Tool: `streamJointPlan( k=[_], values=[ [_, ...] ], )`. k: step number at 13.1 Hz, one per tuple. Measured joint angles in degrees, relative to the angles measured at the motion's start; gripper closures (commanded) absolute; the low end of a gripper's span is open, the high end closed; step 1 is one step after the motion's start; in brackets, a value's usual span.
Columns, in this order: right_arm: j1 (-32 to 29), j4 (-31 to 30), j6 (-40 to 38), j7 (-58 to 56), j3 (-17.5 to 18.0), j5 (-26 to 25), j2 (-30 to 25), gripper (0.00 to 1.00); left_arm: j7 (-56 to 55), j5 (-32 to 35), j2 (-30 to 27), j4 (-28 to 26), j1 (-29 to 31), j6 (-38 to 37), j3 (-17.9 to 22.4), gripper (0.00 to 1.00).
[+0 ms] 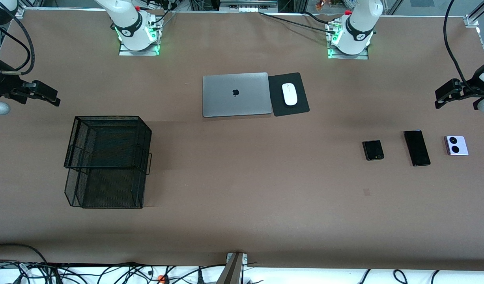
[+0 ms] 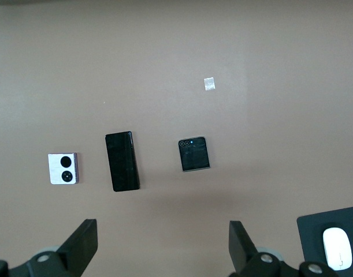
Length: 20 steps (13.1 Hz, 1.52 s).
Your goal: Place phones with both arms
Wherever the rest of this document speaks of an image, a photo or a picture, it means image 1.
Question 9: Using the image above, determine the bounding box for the lavender flip phone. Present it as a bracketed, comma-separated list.
[445, 135, 469, 156]

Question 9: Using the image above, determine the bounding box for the long black smartphone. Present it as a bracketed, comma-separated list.
[404, 130, 431, 167]

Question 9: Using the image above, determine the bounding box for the small black flip phone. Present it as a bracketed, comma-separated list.
[363, 140, 385, 161]

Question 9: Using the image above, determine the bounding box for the black mesh two-tier tray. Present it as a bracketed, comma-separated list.
[64, 115, 153, 209]

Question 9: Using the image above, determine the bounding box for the white computer mouse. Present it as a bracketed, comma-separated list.
[282, 83, 298, 106]

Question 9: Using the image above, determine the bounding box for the black mouse pad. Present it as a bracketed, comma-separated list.
[268, 72, 310, 117]

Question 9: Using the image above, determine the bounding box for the silver closed laptop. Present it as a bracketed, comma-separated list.
[202, 72, 273, 118]

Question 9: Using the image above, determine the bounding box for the white power strip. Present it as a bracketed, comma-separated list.
[220, 0, 278, 12]

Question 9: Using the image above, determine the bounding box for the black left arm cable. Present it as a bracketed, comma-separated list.
[443, 0, 474, 90]

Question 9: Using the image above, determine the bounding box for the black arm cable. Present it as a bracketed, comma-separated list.
[443, 0, 474, 90]
[0, 0, 34, 75]

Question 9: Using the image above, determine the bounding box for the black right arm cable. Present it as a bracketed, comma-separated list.
[0, 0, 34, 75]

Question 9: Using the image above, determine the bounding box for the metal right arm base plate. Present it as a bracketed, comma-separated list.
[119, 41, 160, 56]

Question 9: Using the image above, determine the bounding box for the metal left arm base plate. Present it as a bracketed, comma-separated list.
[328, 47, 369, 60]

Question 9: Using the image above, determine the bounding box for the black looped floor cable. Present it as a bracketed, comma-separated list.
[0, 243, 51, 284]

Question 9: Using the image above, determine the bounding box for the black cable on table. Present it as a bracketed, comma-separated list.
[259, 11, 337, 34]

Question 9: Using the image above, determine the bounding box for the grey metal camera pole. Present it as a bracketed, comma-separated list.
[216, 252, 248, 284]

